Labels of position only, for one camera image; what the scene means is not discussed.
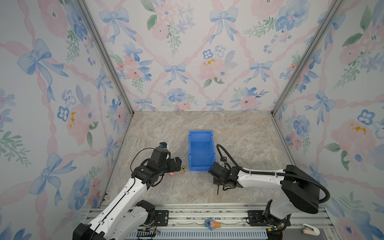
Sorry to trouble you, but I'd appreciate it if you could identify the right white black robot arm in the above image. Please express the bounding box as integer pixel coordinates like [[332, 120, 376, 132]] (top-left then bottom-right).
[[208, 163, 320, 227]]

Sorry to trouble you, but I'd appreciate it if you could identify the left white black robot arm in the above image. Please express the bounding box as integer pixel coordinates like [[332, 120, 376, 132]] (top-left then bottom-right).
[[72, 142, 182, 240]]

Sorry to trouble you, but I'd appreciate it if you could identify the blue plastic bin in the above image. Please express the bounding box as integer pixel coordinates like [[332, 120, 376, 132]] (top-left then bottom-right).
[[188, 131, 216, 172]]

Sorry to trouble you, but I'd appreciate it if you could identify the ice cream cone toy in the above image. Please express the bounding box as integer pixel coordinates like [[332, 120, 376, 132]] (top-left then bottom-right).
[[205, 219, 222, 231]]

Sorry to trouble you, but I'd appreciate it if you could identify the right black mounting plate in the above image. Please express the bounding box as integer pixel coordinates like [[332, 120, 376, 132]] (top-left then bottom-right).
[[247, 209, 292, 228]]

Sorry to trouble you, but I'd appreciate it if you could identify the black mounting plate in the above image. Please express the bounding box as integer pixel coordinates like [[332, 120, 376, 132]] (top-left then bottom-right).
[[154, 210, 170, 227], [247, 209, 292, 228]]

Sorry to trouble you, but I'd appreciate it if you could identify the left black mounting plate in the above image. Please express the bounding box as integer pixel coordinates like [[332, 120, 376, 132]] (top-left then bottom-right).
[[154, 210, 170, 227]]

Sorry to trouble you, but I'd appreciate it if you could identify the white pink stapler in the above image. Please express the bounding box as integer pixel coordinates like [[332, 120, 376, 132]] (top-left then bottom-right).
[[303, 224, 321, 236]]

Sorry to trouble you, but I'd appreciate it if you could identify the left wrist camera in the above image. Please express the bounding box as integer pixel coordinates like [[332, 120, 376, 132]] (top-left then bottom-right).
[[159, 142, 168, 149]]

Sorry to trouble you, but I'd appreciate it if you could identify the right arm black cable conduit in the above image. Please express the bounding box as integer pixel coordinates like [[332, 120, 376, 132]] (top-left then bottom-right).
[[216, 143, 331, 204]]

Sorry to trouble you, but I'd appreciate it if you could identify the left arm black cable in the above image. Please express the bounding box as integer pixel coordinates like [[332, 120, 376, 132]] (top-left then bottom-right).
[[130, 147, 157, 173]]

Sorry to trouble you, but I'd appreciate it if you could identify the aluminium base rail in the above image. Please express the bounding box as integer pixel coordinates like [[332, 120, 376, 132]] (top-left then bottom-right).
[[80, 203, 340, 240]]

